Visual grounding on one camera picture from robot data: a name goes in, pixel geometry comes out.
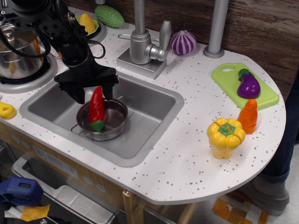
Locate red toy chili pepper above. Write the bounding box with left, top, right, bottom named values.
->
left=89, top=86, right=106, bottom=132

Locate yellow toy bell pepper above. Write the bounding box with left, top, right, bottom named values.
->
left=207, top=118, right=246, bottom=159

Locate purple striped toy onion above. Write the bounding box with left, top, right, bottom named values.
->
left=170, top=30, right=197, bottom=55

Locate grey toy sink basin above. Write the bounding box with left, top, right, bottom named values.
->
left=20, top=73, right=184, bottom=167

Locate green toy bitter gourd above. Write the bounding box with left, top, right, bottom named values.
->
left=94, top=5, right=125, bottom=28

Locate yellow toy piece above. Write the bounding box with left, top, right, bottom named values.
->
left=0, top=101, right=15, bottom=119

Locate orange toy carrot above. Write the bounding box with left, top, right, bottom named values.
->
left=237, top=99, right=258, bottom=134

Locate grey stove burner ring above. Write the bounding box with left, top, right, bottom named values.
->
left=0, top=50, right=58, bottom=94

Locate toy corn on plate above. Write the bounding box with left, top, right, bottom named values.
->
left=75, top=13, right=100, bottom=36

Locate green toy cutting board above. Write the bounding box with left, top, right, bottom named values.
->
left=211, top=63, right=279, bottom=110

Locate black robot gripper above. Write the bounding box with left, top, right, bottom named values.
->
left=54, top=56, right=119, bottom=104

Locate silver toy faucet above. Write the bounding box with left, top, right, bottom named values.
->
left=117, top=0, right=171, bottom=79

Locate steel pot with lid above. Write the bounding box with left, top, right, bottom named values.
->
left=0, top=23, right=44, bottom=79

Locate small steel pan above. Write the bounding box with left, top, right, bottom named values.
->
left=71, top=96, right=131, bottom=141

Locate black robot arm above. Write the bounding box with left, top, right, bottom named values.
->
left=0, top=0, right=119, bottom=104

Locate grey shoe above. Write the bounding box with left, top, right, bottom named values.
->
left=238, top=176, right=290, bottom=216

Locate grey vertical post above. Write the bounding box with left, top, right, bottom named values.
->
left=203, top=0, right=229, bottom=59

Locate purple toy eggplant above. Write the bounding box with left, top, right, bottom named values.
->
left=237, top=69, right=261, bottom=99

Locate blue jeans leg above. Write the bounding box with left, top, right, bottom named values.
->
left=260, top=74, right=299, bottom=183

